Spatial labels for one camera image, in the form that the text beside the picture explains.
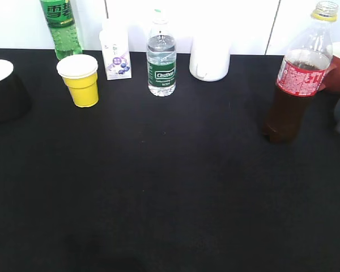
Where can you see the cola bottle red label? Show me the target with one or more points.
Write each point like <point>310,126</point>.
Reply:
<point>301,73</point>

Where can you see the white ceramic mug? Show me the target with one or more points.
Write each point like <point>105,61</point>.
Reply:
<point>209,59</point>

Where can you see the yellow paper cup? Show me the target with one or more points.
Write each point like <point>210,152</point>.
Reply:
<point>79,73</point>

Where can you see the white blueberry milk carton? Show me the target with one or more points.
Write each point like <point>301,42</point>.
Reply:
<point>115,49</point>

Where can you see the clear water bottle green label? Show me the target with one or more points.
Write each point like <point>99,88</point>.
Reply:
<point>161,56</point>

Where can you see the red paper cup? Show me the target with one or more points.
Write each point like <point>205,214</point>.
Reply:
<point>331,82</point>

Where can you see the green sprite bottle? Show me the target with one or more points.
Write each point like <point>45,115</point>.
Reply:
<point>61,23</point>

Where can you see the black paper cup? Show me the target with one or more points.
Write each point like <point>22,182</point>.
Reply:
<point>15,101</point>

